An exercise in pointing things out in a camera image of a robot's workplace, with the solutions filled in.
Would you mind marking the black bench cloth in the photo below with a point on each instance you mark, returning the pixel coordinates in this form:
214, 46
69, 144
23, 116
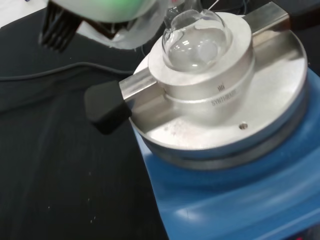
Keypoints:
50, 155

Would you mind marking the heater with blue base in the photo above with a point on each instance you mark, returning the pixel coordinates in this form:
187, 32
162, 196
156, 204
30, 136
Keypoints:
225, 190

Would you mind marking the clear round-bottom glass flask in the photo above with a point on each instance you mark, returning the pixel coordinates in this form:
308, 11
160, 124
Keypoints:
192, 50

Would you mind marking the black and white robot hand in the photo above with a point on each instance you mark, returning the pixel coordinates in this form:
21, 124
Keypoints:
75, 11

